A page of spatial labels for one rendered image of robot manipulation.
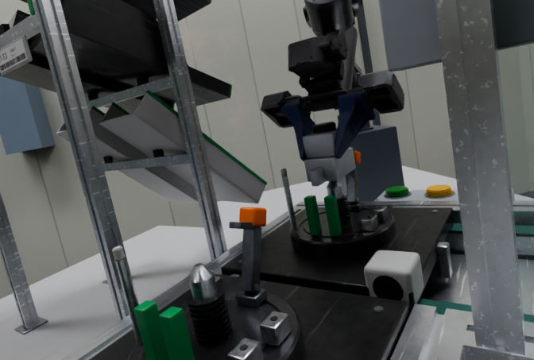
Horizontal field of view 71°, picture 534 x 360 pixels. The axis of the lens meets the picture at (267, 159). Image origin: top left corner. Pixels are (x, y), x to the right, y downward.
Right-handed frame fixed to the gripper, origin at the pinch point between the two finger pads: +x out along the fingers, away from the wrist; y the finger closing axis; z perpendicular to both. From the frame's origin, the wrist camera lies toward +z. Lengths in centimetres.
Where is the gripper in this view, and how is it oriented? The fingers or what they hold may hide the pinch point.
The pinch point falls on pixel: (323, 134)
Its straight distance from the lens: 49.0
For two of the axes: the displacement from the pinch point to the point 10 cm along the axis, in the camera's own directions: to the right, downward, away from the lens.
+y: 8.2, -0.7, -5.7
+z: -5.5, -4.2, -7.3
